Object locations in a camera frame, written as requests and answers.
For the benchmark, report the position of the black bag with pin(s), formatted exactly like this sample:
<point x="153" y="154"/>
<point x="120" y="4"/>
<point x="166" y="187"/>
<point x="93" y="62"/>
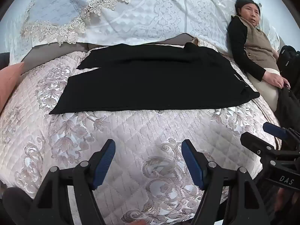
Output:
<point x="288" y="107"/>

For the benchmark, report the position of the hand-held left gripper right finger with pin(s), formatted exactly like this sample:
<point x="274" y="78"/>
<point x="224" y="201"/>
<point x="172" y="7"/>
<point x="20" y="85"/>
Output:
<point x="192" y="164"/>

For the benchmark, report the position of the pink pillow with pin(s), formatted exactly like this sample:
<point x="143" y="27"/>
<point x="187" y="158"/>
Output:
<point x="8" y="82"/>

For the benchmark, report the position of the quilted floral bedspread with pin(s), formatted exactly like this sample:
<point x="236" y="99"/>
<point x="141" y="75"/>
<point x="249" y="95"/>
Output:
<point x="140" y="133"/>

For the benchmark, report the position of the black backpack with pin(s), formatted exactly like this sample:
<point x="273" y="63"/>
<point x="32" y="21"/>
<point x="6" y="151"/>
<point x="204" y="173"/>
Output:
<point x="289" y="61"/>

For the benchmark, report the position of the black pants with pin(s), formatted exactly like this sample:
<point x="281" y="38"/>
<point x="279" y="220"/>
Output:
<point x="152" y="79"/>

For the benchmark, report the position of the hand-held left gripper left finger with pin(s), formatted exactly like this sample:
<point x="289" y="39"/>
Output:
<point x="106" y="163"/>

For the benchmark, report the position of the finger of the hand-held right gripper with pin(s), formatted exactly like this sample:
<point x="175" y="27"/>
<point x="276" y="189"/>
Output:
<point x="257" y="144"/>
<point x="274" y="130"/>

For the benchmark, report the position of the person's right hand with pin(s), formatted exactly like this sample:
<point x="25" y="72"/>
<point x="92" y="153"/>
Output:
<point x="287" y="200"/>

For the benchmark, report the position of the white lace-trimmed pillow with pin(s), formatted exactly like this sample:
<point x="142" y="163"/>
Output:
<point x="152" y="11"/>

